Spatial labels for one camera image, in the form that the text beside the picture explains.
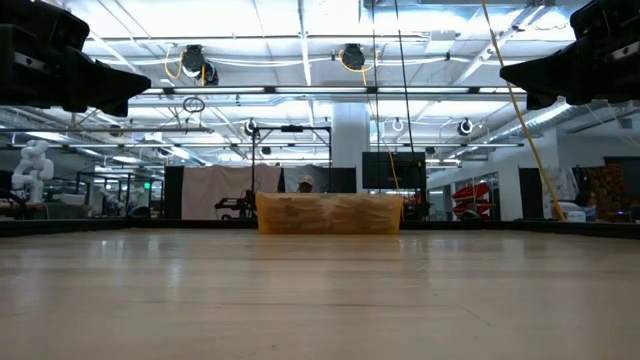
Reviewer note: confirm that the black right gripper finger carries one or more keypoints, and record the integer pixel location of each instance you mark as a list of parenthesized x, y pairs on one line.
[(550, 70), (565, 95)]

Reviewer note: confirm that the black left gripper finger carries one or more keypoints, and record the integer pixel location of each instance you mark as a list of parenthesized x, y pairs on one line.
[(100, 97), (100, 75)]

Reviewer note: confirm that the small white robot arm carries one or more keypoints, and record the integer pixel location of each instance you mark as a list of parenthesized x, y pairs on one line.
[(111, 199)]

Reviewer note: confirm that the small black robot arm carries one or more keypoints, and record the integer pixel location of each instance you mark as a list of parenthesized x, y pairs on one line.
[(235, 202)]

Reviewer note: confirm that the white patterned hanging cloth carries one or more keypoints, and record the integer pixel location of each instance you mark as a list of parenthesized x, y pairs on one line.
[(562, 185)]

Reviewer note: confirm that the orange patterned hanging cloth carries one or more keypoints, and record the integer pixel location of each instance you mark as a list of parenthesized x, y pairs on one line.
[(612, 180)]

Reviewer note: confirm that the black partition panel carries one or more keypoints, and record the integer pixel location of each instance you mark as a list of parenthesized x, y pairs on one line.
[(173, 192), (530, 192), (345, 180)]

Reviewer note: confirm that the person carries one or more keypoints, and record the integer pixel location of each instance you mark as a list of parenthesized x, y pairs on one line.
[(585, 202), (306, 184)]

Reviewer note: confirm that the red storage shelves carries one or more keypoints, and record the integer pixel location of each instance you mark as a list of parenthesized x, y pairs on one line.
[(472, 192)]

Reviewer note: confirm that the pale pink curtain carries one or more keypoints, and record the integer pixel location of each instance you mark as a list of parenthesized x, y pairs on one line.
[(215, 192)]

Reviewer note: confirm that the black monitor screen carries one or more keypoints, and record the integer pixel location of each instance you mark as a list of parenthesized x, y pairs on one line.
[(395, 172)]

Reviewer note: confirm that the long ceiling light bar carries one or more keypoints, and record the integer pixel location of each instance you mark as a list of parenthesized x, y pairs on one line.
[(300, 90)]

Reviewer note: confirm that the orange translucent plastic basket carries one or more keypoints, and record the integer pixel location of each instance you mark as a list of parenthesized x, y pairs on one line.
[(325, 215)]

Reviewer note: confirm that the black aluminium table frame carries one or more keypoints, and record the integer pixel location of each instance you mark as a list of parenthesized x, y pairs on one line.
[(100, 225)]

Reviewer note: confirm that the black metal rig frame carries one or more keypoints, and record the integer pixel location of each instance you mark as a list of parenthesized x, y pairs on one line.
[(291, 128)]

